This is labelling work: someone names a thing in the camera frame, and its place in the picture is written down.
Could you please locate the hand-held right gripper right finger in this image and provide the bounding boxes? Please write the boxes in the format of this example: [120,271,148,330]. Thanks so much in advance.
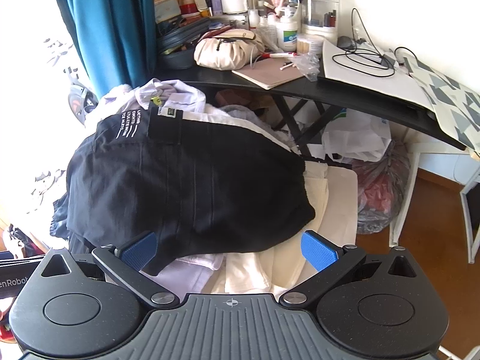
[279,229,417,307]

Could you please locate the clear plastic wrapper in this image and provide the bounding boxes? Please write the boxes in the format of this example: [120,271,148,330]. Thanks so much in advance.
[292,52,323,81]

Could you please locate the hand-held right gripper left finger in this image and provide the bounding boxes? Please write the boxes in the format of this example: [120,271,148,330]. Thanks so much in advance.
[37,231,180,307]

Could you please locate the cream drawstring pouch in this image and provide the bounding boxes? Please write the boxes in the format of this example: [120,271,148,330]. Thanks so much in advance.
[194,29,268,71]

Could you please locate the white lotion bottle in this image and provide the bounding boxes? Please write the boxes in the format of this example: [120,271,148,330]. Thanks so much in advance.
[275,20,299,52]

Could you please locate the geometric patterned bed sheet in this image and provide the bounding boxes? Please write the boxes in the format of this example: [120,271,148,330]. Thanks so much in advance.
[407,55,480,155]

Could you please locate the white brush cup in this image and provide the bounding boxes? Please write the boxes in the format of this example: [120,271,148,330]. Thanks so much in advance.
[220,0,250,15]

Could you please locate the black desk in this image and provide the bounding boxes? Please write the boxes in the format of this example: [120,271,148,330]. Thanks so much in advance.
[155,50,469,156]

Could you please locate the cluster of skincare bottles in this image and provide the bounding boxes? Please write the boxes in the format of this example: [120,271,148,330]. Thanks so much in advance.
[247,0,302,32]

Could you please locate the black cable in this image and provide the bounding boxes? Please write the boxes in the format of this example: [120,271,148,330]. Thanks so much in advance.
[394,46,426,65]
[332,7,397,79]

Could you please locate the white shirt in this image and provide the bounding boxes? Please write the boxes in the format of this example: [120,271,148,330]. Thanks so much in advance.
[84,78,207,128]

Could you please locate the brown bag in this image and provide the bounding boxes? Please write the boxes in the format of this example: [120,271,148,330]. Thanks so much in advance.
[215,88,280,118]

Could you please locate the white garment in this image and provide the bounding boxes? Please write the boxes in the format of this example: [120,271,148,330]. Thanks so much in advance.
[163,253,227,295]

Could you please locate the pink notebook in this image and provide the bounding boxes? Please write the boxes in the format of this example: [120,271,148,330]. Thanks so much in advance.
[231,57,306,91]

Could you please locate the white furniture frame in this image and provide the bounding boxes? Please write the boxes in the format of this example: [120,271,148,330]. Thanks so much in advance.
[389,133,480,264]

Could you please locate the clear cosmetic organizer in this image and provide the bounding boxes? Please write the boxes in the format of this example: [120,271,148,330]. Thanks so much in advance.
[302,0,340,44]

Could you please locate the dark blue cosmetic bag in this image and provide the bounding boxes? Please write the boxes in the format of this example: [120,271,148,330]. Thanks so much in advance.
[155,19,211,70]

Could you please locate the black shorts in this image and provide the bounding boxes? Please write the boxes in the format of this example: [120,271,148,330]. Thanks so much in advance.
[52,109,316,276]

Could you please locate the white desk pad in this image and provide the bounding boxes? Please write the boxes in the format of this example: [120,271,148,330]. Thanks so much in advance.
[317,39,437,121]

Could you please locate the cotton swab box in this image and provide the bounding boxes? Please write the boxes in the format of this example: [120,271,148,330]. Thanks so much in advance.
[296,34,325,55]

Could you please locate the teal curtain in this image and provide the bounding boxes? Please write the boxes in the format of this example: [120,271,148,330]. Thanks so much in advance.
[49,0,158,98]

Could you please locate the white plastic bag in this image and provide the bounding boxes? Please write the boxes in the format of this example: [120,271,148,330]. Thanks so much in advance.
[322,114,392,164]

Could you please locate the cream cloth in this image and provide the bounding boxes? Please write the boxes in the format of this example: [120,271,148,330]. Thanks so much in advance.
[225,159,358,297]

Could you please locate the clear bag with red contents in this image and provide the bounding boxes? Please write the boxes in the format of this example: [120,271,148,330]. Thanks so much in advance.
[350,142,413,235]

